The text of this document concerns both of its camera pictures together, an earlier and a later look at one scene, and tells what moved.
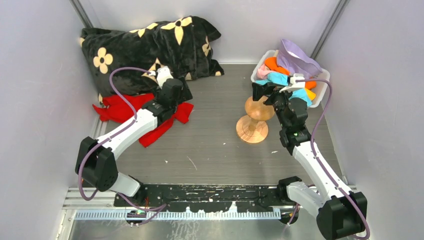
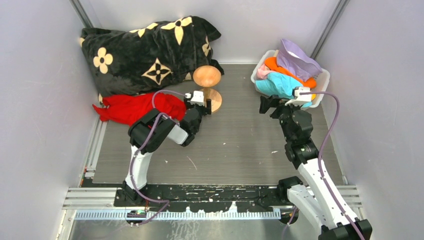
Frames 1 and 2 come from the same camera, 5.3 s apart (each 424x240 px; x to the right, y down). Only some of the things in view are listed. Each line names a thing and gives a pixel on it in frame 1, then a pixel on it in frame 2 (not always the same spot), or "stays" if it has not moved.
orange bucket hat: [272, 63] stays
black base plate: [205, 197] stays
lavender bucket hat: [296, 61] stays
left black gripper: [180, 91] -> [201, 109]
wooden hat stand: [252, 128] -> [207, 76]
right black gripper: [265, 89] -> [276, 105]
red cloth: [112, 109] stays
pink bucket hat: [263, 71] stays
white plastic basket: [320, 80] stays
